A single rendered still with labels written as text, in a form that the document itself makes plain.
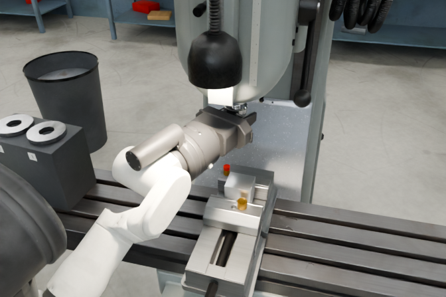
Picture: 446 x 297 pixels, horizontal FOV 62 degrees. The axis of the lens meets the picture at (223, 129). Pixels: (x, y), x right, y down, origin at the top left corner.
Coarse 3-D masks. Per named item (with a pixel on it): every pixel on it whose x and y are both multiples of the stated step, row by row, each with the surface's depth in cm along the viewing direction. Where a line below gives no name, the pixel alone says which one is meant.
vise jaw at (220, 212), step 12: (216, 204) 82; (228, 204) 82; (252, 204) 82; (204, 216) 81; (216, 216) 81; (228, 216) 80; (240, 216) 80; (252, 216) 79; (228, 228) 80; (240, 228) 79; (252, 228) 78
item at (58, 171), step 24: (0, 120) 94; (24, 120) 94; (48, 120) 96; (0, 144) 89; (24, 144) 88; (48, 144) 87; (72, 144) 91; (24, 168) 91; (48, 168) 88; (72, 168) 93; (48, 192) 93; (72, 192) 94
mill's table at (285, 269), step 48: (96, 192) 101; (192, 192) 101; (192, 240) 87; (288, 240) 87; (336, 240) 88; (384, 240) 87; (432, 240) 90; (288, 288) 82; (336, 288) 79; (384, 288) 77; (432, 288) 77
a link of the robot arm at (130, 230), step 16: (160, 176) 55; (176, 176) 55; (160, 192) 53; (176, 192) 56; (144, 208) 53; (160, 208) 54; (176, 208) 57; (112, 224) 53; (128, 224) 52; (144, 224) 52; (160, 224) 55; (128, 240) 54; (144, 240) 55
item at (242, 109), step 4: (244, 104) 73; (224, 108) 73; (228, 108) 72; (232, 108) 72; (236, 108) 72; (240, 108) 72; (244, 108) 72; (228, 112) 72; (232, 112) 72; (236, 112) 71; (240, 112) 72; (244, 112) 72
